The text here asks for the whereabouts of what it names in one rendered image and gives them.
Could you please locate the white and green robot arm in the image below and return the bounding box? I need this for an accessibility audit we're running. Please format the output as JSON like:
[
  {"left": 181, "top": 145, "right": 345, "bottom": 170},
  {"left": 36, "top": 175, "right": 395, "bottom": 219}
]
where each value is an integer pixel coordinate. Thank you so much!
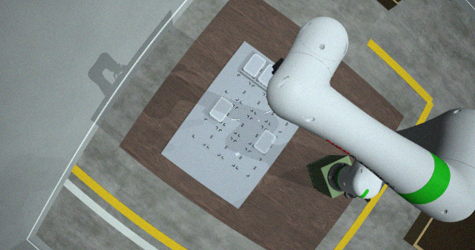
[{"left": 266, "top": 16, "right": 475, "bottom": 222}]

